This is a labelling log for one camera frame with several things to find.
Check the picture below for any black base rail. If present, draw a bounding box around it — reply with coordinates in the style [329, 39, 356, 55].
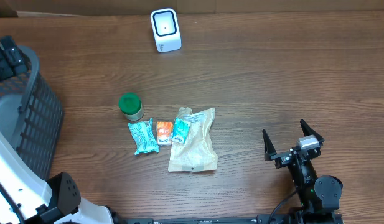
[123, 214, 345, 224]

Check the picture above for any grey plastic mesh basket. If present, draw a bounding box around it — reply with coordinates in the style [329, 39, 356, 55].
[0, 45, 64, 180]

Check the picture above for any orange tissue pack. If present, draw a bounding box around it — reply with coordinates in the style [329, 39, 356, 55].
[156, 121, 173, 146]

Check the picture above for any teal tissue pack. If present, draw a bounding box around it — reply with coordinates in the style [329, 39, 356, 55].
[170, 118, 191, 144]

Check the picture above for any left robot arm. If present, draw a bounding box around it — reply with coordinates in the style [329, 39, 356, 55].
[0, 36, 123, 223]

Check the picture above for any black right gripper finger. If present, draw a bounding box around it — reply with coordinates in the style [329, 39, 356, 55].
[262, 129, 276, 161]
[300, 119, 324, 144]

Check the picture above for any green snack packet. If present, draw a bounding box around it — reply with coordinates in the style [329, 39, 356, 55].
[128, 118, 159, 156]

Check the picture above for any beige plastic pouch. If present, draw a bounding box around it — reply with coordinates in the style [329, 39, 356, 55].
[168, 107, 218, 172]

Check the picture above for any white barcode scanner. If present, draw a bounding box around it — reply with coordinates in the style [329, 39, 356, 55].
[150, 8, 182, 53]

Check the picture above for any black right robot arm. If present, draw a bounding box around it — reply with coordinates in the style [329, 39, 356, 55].
[256, 120, 344, 224]

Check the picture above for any green capped bottle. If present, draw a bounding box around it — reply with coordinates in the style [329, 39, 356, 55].
[119, 93, 144, 121]

